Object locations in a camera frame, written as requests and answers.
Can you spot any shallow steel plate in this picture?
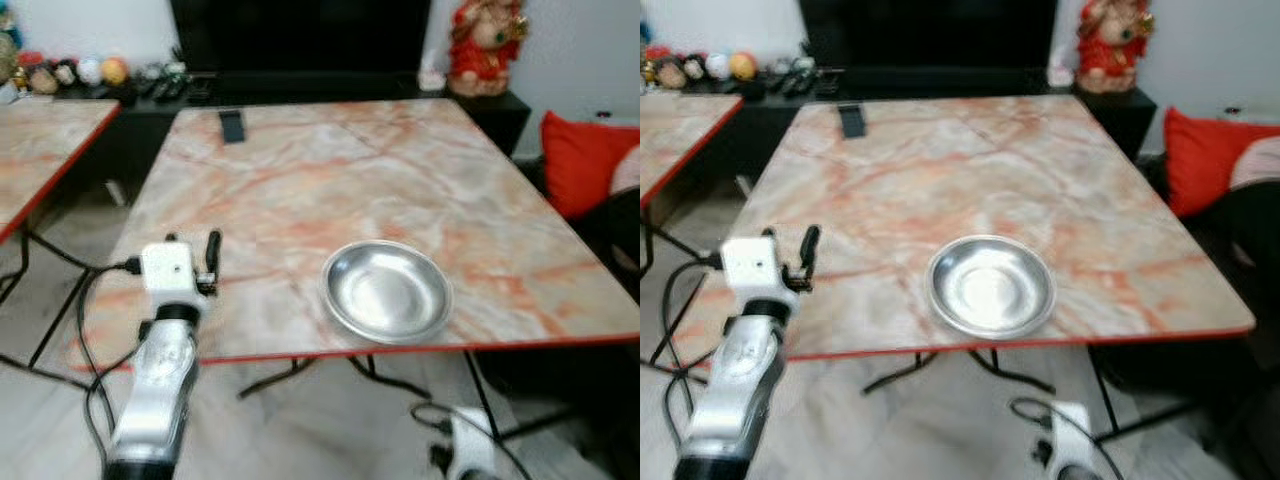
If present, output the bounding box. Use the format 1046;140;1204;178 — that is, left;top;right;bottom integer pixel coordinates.
320;240;454;346
925;235;1058;341

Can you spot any marble top table red edge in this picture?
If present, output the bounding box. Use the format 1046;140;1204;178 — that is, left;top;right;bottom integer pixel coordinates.
680;93;1258;441
60;98;641;441
640;92;747;263
0;100;123;366

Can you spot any black seat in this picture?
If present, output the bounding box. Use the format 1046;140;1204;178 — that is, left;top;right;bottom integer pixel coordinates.
572;190;641;306
1195;180;1280;336

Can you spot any pink cushion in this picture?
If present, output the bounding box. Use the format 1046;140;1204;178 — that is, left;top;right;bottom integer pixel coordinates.
610;145;641;197
1228;135;1280;193

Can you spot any black TV console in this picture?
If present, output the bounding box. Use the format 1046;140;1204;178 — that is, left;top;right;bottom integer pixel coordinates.
690;66;1158;193
60;70;531;201

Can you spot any red cushion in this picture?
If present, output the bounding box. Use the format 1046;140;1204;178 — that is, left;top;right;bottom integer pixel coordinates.
540;110;641;221
1163;105;1273;219

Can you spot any black television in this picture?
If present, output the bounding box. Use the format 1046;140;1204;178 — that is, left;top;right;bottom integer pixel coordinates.
168;0;433;73
798;0;1059;71

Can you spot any red robed figurine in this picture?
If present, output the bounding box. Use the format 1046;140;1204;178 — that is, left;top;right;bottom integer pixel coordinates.
1075;0;1154;94
447;0;529;98

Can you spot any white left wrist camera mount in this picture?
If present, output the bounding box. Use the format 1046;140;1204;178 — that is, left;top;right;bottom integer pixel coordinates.
140;241;206;311
722;237;791;306

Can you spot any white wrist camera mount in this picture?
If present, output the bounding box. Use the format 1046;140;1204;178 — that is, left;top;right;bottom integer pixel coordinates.
140;241;206;311
722;237;791;306
1050;402;1098;480
450;407;496;480

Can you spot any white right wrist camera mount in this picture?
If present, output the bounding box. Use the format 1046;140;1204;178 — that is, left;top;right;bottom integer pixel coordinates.
1050;402;1098;480
450;407;496;480

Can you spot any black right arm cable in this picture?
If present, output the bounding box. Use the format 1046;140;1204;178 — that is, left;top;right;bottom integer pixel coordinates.
1010;397;1126;480
410;402;536;480

